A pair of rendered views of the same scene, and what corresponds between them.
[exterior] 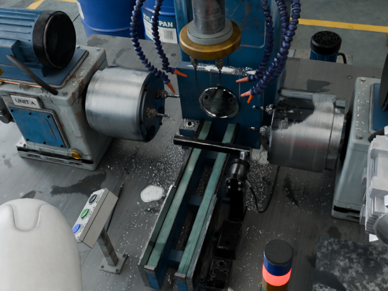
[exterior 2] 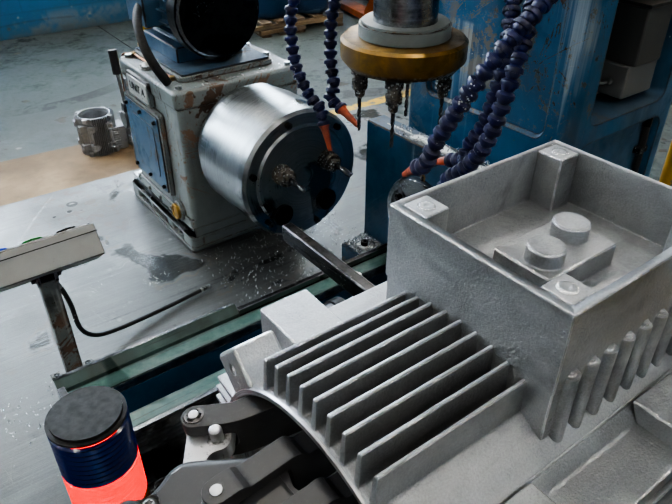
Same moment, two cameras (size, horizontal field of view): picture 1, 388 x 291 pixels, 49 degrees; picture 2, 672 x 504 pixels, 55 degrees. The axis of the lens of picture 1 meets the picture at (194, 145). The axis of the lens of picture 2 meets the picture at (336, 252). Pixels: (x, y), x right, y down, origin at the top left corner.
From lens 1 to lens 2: 0.69 m
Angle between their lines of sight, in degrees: 27
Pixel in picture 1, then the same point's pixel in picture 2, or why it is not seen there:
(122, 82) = (263, 104)
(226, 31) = (420, 30)
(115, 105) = (230, 134)
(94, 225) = (20, 261)
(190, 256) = (138, 422)
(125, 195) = (194, 303)
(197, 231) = (194, 393)
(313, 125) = not seen: hidden behind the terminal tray
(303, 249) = not seen: outside the picture
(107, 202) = (76, 245)
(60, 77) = (196, 69)
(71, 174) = (163, 242)
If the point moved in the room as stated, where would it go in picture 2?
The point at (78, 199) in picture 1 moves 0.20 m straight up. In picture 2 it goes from (135, 275) to (116, 190)
